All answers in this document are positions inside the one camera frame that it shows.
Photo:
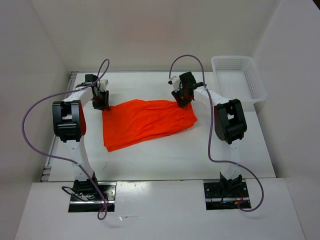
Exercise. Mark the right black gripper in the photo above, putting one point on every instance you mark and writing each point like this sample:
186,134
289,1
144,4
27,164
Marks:
181,103

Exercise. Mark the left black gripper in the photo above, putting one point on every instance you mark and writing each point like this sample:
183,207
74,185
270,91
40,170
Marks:
104,103

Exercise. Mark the orange shorts with white drawstring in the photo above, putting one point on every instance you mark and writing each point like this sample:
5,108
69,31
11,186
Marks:
136,121

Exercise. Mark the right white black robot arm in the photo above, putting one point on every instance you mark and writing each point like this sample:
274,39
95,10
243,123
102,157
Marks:
227,121

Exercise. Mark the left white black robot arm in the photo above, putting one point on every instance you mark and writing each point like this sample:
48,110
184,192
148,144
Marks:
70,127

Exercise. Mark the white perforated plastic basket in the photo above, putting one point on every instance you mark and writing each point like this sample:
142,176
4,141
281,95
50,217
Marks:
237,77

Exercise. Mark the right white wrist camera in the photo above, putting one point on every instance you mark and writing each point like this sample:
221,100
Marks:
175,82

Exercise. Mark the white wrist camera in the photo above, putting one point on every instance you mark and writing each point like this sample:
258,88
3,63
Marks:
102,85
175,82

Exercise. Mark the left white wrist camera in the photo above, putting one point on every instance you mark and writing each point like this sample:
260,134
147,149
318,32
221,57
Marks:
102,85

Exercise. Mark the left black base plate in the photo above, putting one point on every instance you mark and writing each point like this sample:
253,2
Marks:
107,197

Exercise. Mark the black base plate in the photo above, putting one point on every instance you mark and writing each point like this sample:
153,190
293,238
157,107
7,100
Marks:
107,197
216,200

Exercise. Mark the aluminium table edge rail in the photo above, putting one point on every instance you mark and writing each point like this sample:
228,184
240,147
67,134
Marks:
47,166

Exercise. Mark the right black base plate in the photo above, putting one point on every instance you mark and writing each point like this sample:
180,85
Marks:
216,200

